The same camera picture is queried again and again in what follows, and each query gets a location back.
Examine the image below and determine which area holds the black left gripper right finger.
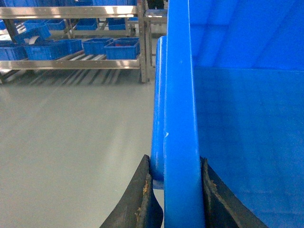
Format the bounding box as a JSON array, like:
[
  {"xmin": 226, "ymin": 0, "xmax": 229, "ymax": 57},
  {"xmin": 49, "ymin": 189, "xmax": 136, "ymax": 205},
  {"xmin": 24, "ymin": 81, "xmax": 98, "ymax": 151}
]
[{"xmin": 200, "ymin": 157, "xmax": 267, "ymax": 228}]

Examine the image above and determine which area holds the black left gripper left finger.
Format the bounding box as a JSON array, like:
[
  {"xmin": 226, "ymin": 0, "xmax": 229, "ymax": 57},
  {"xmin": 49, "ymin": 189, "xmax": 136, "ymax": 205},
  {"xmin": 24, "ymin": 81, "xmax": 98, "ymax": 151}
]
[{"xmin": 101, "ymin": 154, "xmax": 163, "ymax": 228}]

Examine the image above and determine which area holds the large blue plastic crate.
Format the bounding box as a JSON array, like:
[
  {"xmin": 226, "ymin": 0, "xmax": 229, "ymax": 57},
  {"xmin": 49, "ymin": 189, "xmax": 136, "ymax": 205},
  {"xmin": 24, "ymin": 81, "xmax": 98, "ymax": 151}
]
[{"xmin": 151, "ymin": 0, "xmax": 304, "ymax": 228}]

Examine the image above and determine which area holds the blue bin with red items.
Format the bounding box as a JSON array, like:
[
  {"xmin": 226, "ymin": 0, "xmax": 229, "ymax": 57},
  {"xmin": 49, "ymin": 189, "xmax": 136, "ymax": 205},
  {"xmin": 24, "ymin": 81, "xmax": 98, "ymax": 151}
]
[{"xmin": 104, "ymin": 38, "xmax": 140, "ymax": 60}]

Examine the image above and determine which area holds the small blue bin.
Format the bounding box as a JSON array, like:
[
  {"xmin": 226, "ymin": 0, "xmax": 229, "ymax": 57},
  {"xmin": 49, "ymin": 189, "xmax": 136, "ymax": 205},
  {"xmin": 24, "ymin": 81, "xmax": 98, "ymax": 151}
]
[{"xmin": 82, "ymin": 38, "xmax": 114, "ymax": 55}]

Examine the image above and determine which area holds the wide blue bin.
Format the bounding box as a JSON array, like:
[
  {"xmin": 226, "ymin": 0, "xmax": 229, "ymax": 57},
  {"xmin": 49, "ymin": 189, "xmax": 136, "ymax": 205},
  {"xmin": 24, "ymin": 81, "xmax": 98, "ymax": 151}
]
[{"xmin": 24, "ymin": 39, "xmax": 83, "ymax": 60}]

